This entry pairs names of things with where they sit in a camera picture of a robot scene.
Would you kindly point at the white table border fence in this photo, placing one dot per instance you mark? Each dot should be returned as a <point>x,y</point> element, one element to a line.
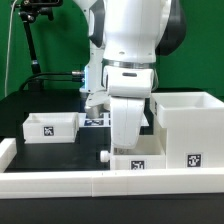
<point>103,183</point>

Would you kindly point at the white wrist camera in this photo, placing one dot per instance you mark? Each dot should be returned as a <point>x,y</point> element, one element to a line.
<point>96,103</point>

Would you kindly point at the white fiducial marker sheet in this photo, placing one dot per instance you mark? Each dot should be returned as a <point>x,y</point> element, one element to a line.
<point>103,120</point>

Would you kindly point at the white drawer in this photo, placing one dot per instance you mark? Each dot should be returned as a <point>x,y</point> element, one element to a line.
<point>51,127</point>
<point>148,154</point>

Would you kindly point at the black camera stand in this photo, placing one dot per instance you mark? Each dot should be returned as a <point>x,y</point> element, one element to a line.
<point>29,10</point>

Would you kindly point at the white front drawer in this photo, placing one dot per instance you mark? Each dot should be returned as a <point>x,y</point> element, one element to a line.
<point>148,154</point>

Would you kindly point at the white drawer cabinet box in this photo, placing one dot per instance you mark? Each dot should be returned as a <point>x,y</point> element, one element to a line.
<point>190,126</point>

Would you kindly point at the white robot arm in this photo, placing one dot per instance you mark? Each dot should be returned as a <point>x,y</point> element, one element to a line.
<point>125,38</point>

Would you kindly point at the white rear drawer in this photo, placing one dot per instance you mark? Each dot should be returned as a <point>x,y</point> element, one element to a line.
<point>51,127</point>

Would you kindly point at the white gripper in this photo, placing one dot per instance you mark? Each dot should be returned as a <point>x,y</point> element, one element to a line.
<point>127,89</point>

